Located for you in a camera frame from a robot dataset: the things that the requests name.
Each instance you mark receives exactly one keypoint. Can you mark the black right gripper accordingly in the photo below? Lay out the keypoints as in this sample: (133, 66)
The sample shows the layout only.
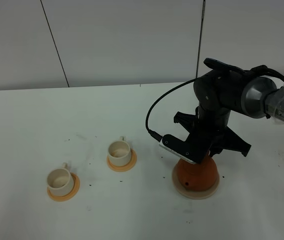
(204, 137)

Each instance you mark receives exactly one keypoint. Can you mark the brown clay teapot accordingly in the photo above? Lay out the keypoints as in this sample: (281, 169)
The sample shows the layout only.
(197, 177)

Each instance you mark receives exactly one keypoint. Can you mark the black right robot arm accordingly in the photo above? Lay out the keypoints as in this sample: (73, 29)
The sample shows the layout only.
(256, 93)

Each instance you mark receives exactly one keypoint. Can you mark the beige round teapot saucer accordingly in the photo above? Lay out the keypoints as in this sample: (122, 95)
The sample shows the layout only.
(194, 195)

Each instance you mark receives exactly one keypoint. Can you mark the white teacup near left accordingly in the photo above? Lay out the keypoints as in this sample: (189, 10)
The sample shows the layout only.
(60, 181)

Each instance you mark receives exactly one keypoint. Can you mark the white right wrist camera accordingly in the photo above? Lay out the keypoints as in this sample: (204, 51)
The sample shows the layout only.
(161, 144)

